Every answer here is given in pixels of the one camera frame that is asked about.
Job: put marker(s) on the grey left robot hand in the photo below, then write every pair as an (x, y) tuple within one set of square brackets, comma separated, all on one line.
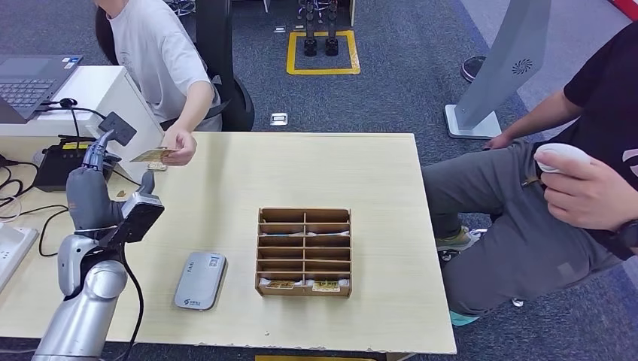
[(89, 199)]

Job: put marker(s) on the person's left hand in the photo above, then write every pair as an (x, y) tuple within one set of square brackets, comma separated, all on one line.
[(583, 194), (182, 144)]

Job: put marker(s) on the person's right hand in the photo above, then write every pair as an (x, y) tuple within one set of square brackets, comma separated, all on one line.
[(501, 141)]

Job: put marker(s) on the gold ID card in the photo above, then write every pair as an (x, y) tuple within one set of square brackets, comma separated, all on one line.
[(149, 156)]

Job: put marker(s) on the white handheld controller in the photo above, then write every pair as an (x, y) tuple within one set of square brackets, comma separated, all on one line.
[(565, 150)]

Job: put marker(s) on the person's right forearm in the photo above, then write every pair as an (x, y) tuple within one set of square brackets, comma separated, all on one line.
[(543, 117)]

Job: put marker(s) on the person's left forearm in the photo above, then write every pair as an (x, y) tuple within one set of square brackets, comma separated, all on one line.
[(192, 109)]

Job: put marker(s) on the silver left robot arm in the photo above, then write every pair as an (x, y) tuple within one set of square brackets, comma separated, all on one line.
[(85, 309)]

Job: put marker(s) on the person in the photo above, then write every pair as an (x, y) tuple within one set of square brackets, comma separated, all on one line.
[(149, 55), (518, 239)]

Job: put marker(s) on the grey card reader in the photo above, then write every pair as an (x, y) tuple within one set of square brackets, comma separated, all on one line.
[(199, 279)]

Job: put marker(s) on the white card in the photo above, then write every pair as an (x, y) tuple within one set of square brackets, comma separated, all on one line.
[(329, 233), (284, 234)]

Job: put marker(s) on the orange room key card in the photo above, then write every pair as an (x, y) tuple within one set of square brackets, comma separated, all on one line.
[(280, 285)]

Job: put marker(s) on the yellow room key card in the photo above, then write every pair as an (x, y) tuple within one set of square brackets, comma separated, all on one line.
[(326, 286)]

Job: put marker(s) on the stack of gold cards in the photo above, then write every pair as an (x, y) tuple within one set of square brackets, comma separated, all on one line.
[(157, 167)]

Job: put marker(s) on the black desktop terminal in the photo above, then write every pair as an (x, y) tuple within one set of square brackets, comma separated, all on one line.
[(55, 169)]

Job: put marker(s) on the black wristwatch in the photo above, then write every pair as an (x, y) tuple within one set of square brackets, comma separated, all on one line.
[(629, 235)]

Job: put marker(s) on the black flat scanner pad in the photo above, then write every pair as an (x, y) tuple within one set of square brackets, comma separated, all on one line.
[(117, 128)]

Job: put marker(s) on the dark shoe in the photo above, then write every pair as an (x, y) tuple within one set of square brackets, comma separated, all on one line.
[(471, 69)]

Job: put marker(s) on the grey kiosk stand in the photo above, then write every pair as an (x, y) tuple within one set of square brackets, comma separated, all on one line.
[(508, 60)]

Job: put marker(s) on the white power strip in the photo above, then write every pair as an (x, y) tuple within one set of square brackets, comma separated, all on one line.
[(12, 249)]

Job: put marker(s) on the silver floor socket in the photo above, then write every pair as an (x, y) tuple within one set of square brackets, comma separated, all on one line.
[(278, 119)]

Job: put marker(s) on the white desk riser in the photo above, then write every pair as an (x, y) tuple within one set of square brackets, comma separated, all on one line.
[(94, 82)]

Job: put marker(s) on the black office chair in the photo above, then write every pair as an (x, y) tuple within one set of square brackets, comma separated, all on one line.
[(214, 40)]

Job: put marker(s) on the chrome stool base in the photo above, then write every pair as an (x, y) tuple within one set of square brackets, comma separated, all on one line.
[(447, 255)]

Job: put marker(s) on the grey laptop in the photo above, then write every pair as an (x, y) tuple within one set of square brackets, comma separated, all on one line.
[(30, 84)]

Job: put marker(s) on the metal chair base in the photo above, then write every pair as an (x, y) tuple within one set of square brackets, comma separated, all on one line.
[(182, 6)]

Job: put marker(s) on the cardboard compartment box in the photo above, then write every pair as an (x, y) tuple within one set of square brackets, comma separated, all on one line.
[(304, 249)]

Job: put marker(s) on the black robot leg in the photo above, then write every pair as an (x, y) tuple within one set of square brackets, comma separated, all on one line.
[(310, 47), (331, 46)]

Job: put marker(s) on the red object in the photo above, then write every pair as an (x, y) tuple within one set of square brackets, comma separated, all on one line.
[(629, 6)]

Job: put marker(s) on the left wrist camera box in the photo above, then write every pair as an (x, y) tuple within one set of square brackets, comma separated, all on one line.
[(139, 216)]

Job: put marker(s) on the white frame post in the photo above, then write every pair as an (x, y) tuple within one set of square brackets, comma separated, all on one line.
[(352, 12), (266, 5)]

